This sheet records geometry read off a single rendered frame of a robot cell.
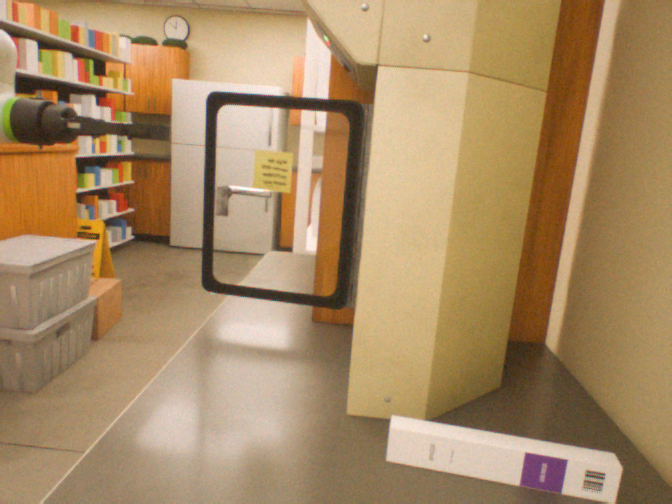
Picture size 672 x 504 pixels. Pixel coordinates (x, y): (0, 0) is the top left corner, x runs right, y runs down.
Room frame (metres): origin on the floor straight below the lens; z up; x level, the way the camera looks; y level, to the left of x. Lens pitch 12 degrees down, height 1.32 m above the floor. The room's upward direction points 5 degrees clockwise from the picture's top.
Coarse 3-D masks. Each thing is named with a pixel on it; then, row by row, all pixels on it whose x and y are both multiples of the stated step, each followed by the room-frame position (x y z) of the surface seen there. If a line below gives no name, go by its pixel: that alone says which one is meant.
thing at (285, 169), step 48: (240, 144) 1.02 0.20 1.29; (288, 144) 1.00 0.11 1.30; (336, 144) 0.99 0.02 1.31; (240, 192) 1.01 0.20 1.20; (288, 192) 1.00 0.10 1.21; (336, 192) 0.98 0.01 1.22; (240, 240) 1.01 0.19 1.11; (288, 240) 1.00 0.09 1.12; (336, 240) 0.98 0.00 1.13; (288, 288) 1.00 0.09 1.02
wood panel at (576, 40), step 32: (576, 0) 1.02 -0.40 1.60; (576, 32) 1.02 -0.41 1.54; (576, 64) 1.02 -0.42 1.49; (352, 96) 1.04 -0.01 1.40; (576, 96) 1.02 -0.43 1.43; (544, 128) 1.03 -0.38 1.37; (576, 128) 1.02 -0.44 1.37; (544, 160) 1.02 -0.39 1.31; (576, 160) 1.02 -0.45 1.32; (544, 192) 1.02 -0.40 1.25; (544, 224) 1.02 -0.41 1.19; (544, 256) 1.02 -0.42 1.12; (544, 288) 1.02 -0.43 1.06; (320, 320) 1.04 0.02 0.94; (352, 320) 1.04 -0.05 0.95; (512, 320) 1.03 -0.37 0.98; (544, 320) 1.02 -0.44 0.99
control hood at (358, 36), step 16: (304, 0) 0.70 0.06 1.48; (320, 0) 0.67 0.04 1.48; (336, 0) 0.67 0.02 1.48; (352, 0) 0.67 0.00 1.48; (368, 0) 0.67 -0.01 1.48; (320, 16) 0.68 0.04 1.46; (336, 16) 0.67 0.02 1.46; (352, 16) 0.67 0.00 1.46; (368, 16) 0.67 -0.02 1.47; (336, 32) 0.67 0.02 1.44; (352, 32) 0.67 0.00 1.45; (368, 32) 0.67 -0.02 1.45; (352, 48) 0.67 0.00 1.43; (368, 48) 0.67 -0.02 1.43; (352, 64) 0.75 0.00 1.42; (368, 64) 0.67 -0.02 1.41; (368, 80) 0.83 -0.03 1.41
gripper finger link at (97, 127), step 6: (72, 120) 1.01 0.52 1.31; (78, 120) 1.01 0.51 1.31; (84, 120) 1.02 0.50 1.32; (90, 120) 1.02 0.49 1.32; (84, 126) 1.02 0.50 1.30; (90, 126) 1.02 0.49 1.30; (96, 126) 1.02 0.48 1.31; (102, 126) 1.03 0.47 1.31; (108, 126) 1.03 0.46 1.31; (114, 126) 1.03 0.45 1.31; (72, 132) 1.01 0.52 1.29; (84, 132) 1.02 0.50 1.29; (90, 132) 1.02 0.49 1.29; (96, 132) 1.02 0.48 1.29; (102, 132) 1.02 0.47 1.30; (108, 132) 1.03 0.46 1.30; (114, 132) 1.03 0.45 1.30
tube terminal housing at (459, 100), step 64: (384, 0) 0.67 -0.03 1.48; (448, 0) 0.67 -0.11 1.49; (512, 0) 0.71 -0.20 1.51; (384, 64) 0.67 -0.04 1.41; (448, 64) 0.67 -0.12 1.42; (512, 64) 0.73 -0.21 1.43; (384, 128) 0.67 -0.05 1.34; (448, 128) 0.67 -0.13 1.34; (512, 128) 0.74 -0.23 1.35; (384, 192) 0.67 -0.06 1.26; (448, 192) 0.66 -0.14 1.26; (512, 192) 0.76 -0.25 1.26; (384, 256) 0.67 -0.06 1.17; (448, 256) 0.67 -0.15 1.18; (512, 256) 0.78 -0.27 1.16; (384, 320) 0.67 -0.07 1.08; (448, 320) 0.68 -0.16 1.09; (384, 384) 0.67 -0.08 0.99; (448, 384) 0.70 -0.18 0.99
